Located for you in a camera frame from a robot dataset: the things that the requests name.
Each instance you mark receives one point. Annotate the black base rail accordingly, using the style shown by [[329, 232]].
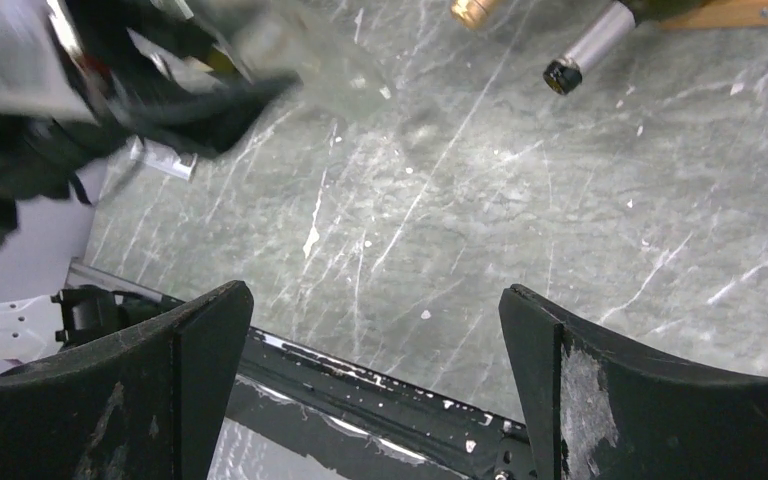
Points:
[[358, 422]]

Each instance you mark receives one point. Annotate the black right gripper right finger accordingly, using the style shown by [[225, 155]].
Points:
[[599, 405]]

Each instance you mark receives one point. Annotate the dark bottle gold foil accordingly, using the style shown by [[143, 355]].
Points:
[[473, 14]]

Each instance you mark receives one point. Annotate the clear plastic packet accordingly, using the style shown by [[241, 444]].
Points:
[[163, 158]]

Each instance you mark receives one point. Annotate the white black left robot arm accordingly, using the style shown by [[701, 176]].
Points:
[[75, 88]]

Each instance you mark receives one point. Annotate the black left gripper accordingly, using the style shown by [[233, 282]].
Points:
[[130, 98]]

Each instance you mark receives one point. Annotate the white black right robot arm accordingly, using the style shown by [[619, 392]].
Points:
[[39, 328]]

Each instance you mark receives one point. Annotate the wooden wine rack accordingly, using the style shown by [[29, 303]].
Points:
[[722, 14]]

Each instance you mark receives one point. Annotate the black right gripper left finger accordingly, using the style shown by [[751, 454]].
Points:
[[146, 402]]

